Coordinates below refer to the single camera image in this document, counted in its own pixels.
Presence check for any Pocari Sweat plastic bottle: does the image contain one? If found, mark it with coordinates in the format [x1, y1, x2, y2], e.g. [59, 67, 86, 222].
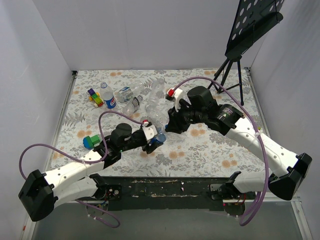
[155, 127, 167, 143]

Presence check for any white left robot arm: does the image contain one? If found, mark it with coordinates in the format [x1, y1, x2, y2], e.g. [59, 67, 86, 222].
[18, 123, 166, 222]

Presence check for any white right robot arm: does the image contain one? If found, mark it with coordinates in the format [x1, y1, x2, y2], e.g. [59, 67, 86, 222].
[165, 86, 312, 201]

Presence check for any clear bottle black label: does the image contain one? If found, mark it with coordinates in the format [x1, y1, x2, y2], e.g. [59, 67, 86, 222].
[122, 94, 143, 117]

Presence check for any tall clear plastic bottle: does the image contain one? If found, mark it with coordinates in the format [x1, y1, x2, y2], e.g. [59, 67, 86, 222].
[145, 77, 166, 112]

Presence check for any small labelled clear bottle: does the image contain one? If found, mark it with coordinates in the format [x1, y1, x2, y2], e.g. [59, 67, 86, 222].
[114, 80, 145, 103]

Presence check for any Pepsi plastic bottle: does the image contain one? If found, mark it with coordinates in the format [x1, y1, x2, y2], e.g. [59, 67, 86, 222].
[99, 82, 117, 109]

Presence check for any blue green toy block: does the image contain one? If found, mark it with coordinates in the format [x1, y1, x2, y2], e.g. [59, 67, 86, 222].
[82, 134, 101, 150]

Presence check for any colourful toy block car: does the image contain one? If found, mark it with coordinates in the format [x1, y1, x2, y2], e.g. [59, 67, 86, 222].
[87, 88, 104, 108]

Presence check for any black music stand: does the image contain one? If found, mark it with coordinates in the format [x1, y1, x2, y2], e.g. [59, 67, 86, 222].
[214, 0, 284, 106]

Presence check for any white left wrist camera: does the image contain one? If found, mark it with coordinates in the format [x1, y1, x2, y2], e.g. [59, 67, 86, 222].
[141, 121, 158, 142]

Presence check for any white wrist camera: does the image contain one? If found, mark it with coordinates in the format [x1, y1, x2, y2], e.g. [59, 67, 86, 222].
[165, 88, 185, 112]
[141, 121, 158, 142]

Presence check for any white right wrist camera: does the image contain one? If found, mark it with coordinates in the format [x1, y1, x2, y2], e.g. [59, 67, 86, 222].
[165, 88, 185, 112]

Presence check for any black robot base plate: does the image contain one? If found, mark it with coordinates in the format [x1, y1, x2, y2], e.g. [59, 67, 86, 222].
[84, 172, 261, 213]

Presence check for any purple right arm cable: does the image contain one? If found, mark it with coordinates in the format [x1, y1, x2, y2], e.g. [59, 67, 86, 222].
[172, 76, 271, 227]

